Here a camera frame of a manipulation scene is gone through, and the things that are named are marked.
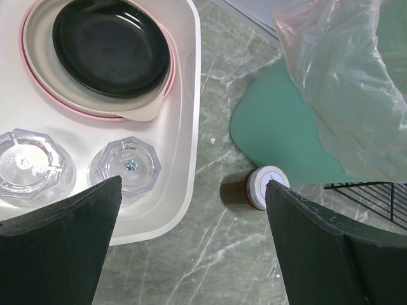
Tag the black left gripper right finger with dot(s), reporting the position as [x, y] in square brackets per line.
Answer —
[328, 258]

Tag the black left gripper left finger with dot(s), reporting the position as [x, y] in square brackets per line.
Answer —
[55, 254]

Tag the clear wine glass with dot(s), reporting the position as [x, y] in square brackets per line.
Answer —
[35, 170]
[134, 160]

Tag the silver lid spice jar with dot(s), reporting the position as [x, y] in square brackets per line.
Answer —
[248, 188]

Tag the pink plate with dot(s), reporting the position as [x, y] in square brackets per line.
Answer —
[173, 63]

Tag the black small plate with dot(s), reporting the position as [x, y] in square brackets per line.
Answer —
[111, 47]

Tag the green bin with pink bag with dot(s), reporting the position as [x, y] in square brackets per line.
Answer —
[332, 108]

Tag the white plastic wash basin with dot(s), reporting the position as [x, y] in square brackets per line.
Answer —
[173, 134]

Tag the black wire dish rack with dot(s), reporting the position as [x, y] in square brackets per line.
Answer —
[386, 199]

